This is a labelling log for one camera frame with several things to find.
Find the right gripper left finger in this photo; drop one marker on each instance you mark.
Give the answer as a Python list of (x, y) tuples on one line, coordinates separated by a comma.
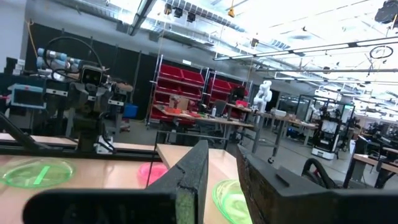
[(109, 208)]

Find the silver mounting bracket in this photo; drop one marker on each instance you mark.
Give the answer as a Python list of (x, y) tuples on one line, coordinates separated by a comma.
[(104, 146)]

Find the yellow ceiling pendant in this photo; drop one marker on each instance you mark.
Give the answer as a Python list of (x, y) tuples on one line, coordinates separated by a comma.
[(231, 12)]

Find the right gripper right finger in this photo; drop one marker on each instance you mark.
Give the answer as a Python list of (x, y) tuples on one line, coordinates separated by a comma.
[(311, 205)]

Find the large green translucent plate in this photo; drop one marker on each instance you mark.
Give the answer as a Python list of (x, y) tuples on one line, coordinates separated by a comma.
[(25, 174)]

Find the blue bin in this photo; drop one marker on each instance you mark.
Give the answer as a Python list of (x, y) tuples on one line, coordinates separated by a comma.
[(130, 111)]

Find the blue rolls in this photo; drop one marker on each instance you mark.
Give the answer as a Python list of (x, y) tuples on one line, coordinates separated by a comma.
[(59, 57)]

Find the black framed robot workstation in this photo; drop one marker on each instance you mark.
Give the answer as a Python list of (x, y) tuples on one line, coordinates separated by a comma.
[(329, 130)]

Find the small pink translucent plate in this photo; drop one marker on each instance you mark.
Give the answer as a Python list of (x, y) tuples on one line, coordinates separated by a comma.
[(154, 171)]

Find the wooden desk with black legs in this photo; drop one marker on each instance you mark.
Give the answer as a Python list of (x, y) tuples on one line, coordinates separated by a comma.
[(373, 161)]

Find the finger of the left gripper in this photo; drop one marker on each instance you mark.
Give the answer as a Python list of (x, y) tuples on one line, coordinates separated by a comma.
[(74, 95), (112, 96)]

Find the red bin shelving rack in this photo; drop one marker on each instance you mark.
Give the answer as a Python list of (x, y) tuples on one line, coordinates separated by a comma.
[(180, 77), (224, 88)]

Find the black aluminium table frame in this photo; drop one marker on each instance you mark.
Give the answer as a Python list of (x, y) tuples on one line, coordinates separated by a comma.
[(62, 152)]

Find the black curved tube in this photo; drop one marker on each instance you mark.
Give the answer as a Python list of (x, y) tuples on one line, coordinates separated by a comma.
[(311, 160)]

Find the long wooden workbench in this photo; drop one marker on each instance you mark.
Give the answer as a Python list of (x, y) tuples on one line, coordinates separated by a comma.
[(289, 123), (211, 119)]

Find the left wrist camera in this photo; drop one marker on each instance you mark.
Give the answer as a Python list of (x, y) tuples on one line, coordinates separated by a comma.
[(91, 76)]

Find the teal framed box device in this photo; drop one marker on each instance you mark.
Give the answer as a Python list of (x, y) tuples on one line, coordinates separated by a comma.
[(26, 95)]

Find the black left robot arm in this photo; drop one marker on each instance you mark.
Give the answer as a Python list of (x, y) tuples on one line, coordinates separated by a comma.
[(88, 130)]

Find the cardboard box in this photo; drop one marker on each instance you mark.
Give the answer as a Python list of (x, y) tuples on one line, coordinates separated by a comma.
[(179, 102)]

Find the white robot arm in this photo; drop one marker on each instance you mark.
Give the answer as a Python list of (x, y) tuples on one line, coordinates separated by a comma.
[(262, 93)]

